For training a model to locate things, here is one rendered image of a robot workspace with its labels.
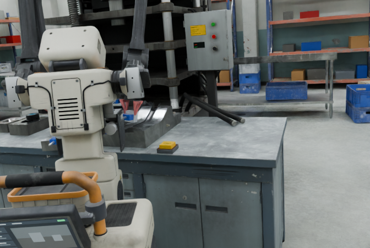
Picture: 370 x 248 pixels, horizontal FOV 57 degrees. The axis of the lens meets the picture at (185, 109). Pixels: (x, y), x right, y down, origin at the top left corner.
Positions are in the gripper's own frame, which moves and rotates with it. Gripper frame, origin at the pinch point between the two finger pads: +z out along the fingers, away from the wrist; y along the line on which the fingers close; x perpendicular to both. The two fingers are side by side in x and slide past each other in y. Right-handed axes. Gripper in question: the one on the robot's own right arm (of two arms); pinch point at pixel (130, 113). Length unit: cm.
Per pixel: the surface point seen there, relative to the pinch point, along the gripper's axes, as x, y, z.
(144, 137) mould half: 0.9, -9.0, 11.0
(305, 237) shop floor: -75, -92, 77
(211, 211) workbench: -3, -45, 42
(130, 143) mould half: 0.3, -1.2, 15.1
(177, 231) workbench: -5, -28, 58
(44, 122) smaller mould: -28, 76, 19
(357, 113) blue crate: -348, -149, 16
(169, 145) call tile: 5.7, -24.0, 11.5
